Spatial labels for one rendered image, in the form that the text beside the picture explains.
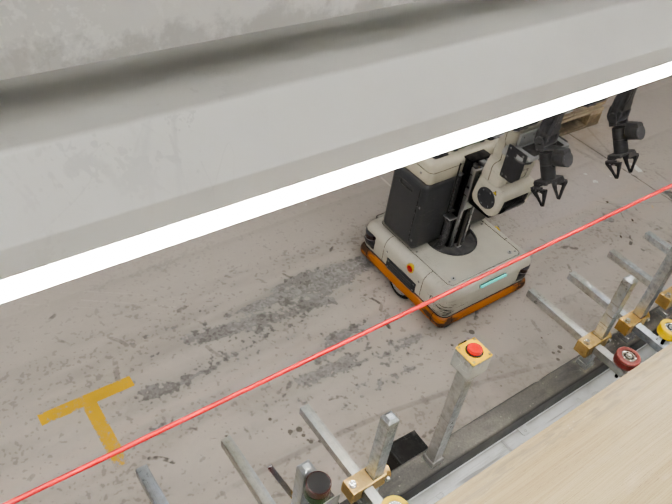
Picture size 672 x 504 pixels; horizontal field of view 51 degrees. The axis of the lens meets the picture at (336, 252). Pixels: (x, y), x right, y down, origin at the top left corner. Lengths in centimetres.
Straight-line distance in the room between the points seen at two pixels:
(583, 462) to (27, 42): 200
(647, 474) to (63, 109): 204
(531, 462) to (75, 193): 186
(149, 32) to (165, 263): 342
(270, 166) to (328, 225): 365
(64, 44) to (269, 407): 287
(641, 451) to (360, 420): 131
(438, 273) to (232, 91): 311
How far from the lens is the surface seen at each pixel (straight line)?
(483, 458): 242
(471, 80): 47
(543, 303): 263
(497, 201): 320
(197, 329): 342
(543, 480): 209
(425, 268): 346
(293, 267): 374
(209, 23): 35
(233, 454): 200
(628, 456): 225
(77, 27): 33
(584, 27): 56
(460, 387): 194
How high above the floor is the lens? 257
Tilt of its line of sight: 42 degrees down
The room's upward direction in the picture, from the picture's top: 9 degrees clockwise
